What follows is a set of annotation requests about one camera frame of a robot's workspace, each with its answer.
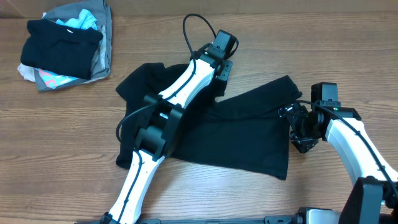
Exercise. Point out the folded grey shirt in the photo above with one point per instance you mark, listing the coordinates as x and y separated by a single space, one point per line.
100 67

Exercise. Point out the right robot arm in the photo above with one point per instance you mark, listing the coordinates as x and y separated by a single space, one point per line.
373 198

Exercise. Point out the black t-shirt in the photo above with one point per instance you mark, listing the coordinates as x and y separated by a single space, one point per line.
243 132

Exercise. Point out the blue garment with red print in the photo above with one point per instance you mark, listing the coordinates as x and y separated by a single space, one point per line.
52 80

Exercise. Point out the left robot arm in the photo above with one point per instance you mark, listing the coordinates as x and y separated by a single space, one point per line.
156 129

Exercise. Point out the folded black shirt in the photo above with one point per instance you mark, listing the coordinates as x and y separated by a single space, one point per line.
60 49

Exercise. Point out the light blue garment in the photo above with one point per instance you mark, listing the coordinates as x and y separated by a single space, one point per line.
84 21

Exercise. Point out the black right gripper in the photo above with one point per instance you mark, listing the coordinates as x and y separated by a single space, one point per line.
304 143

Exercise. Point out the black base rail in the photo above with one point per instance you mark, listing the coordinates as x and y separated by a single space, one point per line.
284 219

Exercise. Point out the white folded garment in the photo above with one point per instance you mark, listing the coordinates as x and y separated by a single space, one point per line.
27 72

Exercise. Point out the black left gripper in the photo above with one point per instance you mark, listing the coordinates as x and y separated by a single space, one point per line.
224 71

